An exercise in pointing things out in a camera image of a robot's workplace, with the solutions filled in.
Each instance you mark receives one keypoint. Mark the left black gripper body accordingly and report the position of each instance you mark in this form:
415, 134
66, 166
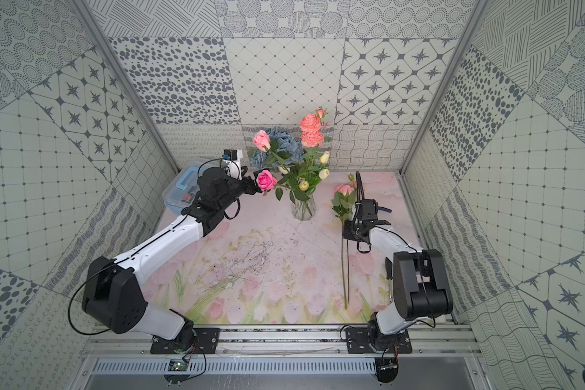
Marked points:
244, 184

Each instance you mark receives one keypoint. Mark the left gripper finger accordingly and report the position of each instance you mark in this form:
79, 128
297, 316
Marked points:
256, 174
251, 188

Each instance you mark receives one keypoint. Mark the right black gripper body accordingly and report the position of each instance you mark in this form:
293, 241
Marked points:
362, 207

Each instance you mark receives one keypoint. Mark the magenta rose stem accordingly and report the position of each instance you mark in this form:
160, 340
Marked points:
268, 183

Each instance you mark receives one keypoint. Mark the large coral pink rose stem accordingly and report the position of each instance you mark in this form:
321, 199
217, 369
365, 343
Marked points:
343, 205

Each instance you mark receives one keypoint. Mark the light pink rose stem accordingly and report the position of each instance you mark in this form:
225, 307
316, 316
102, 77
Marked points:
262, 142

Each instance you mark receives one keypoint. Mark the coral rose cluster stem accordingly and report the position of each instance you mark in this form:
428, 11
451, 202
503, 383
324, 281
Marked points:
312, 126

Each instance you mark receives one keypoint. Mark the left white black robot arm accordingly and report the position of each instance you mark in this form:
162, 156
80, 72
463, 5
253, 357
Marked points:
112, 292

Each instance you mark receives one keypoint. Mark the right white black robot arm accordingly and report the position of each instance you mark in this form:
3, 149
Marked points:
420, 286

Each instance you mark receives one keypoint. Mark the clear glass vase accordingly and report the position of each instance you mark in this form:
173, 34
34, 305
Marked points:
303, 210

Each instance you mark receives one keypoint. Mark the screwdriver inside toolbox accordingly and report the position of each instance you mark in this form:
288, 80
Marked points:
190, 195

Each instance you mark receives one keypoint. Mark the blue clear plastic toolbox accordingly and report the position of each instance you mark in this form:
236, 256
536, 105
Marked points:
185, 180

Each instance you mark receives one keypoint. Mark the blue hydrangea flower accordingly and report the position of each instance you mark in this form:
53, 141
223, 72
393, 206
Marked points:
288, 148

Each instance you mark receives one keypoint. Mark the cream tulip stem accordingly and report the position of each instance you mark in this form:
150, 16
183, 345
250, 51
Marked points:
306, 174

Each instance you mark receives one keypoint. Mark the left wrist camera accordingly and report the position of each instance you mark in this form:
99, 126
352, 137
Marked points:
231, 163

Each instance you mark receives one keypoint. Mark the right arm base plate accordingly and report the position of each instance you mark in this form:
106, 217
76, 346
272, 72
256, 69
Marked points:
360, 340

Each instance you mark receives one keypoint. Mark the aluminium rail frame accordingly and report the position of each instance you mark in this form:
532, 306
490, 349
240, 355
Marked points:
446, 340

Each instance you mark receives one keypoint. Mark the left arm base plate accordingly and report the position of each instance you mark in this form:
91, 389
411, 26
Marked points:
206, 339

